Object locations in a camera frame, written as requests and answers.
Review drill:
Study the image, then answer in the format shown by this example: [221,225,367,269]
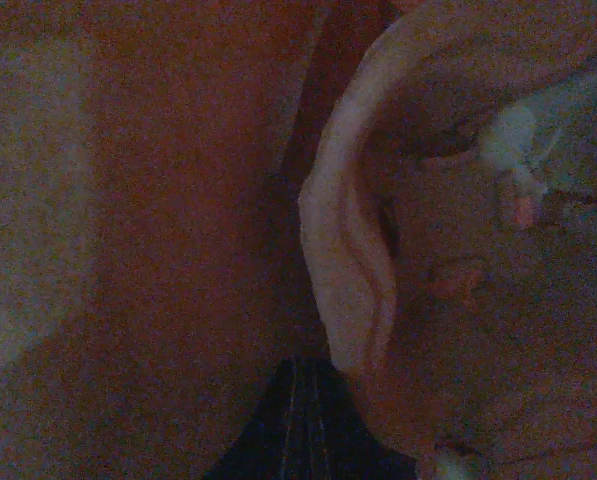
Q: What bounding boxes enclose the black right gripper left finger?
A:
[203,357,307,479]

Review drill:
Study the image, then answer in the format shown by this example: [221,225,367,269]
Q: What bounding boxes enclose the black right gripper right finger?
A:
[307,360,417,479]

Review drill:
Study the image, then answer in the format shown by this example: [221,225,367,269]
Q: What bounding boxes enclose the brown paper bag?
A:
[0,1,423,479]

